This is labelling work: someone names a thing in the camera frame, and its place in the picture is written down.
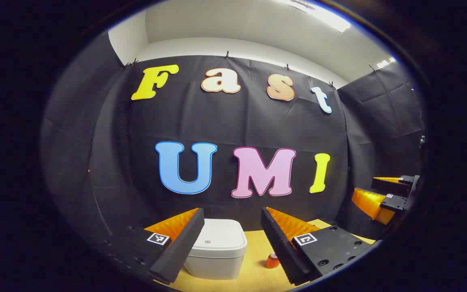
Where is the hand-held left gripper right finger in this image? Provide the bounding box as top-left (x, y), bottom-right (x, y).
top-left (261, 207), bottom-right (380, 286)

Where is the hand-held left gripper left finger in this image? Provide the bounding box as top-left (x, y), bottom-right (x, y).
top-left (96, 208), bottom-right (206, 285)

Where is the white desktop garbage bin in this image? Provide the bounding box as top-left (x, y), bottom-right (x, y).
top-left (184, 219), bottom-right (247, 280)

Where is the wooden desktop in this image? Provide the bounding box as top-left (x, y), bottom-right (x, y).
top-left (152, 219), bottom-right (376, 292)

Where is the black backdrop cloth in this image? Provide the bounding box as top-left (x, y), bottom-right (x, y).
top-left (41, 32), bottom-right (426, 252)

